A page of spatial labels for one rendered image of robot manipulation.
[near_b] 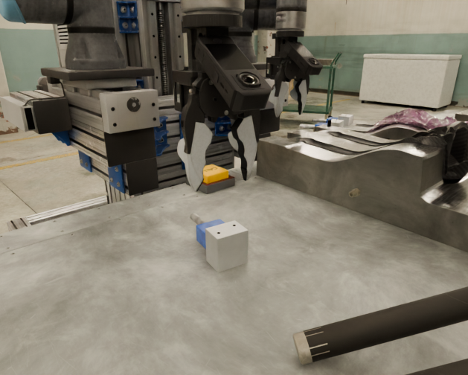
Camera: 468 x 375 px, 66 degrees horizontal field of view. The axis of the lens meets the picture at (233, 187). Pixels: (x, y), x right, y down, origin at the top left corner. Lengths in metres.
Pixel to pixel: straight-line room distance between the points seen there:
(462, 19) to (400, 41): 1.09
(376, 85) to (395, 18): 1.51
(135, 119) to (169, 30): 0.43
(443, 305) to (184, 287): 0.29
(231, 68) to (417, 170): 0.37
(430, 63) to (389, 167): 6.77
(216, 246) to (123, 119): 0.49
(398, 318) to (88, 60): 0.87
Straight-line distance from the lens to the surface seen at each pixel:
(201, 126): 0.44
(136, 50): 1.26
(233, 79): 0.39
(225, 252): 0.50
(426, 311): 0.41
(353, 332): 0.39
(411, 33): 8.46
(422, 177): 0.65
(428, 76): 7.43
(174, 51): 1.25
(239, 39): 1.28
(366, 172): 0.69
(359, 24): 8.93
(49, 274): 0.57
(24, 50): 5.98
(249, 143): 0.48
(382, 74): 7.71
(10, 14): 0.98
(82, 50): 1.02
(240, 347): 0.41
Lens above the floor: 1.10
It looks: 22 degrees down
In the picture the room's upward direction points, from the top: straight up
